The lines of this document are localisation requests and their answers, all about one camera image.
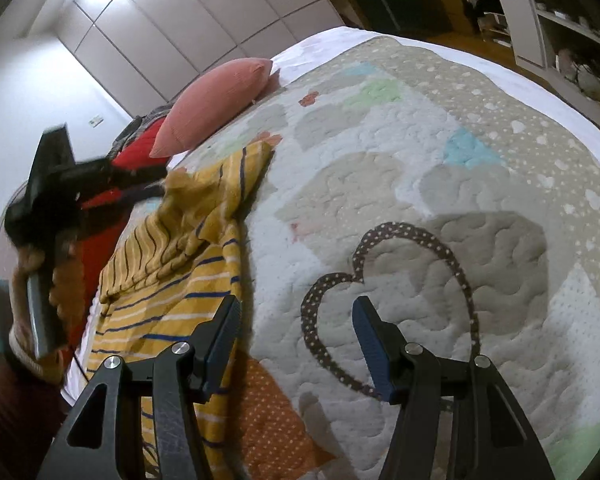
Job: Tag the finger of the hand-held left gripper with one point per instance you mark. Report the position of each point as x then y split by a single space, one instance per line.
125 174

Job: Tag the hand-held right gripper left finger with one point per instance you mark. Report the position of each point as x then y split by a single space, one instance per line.
221 346

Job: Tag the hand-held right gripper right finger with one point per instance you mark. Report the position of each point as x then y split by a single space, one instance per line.
373 346

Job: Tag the yellow white-blue striped garment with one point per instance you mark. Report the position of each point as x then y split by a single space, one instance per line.
180 300

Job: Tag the mustard navy-striped garment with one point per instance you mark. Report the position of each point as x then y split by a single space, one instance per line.
190 210

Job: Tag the person's left forearm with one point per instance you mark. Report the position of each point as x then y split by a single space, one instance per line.
15 425

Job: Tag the person's left hand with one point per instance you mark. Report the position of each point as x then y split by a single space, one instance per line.
66 290

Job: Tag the red cloth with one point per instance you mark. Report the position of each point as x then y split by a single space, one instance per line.
135 155

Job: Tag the dark plaid cloth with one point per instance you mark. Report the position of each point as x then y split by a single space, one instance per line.
130 132

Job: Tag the round pale fan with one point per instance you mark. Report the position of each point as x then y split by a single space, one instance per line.
5 260

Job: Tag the pink pillow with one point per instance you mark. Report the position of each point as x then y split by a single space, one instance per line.
215 97

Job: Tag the patchwork quilt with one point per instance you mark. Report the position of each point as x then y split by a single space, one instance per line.
390 180

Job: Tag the white wardrobe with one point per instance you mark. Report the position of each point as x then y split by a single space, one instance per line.
180 15

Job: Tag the white shelf unit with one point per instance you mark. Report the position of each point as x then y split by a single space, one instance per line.
545 15

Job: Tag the wall switch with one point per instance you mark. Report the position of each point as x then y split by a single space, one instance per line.
96 120

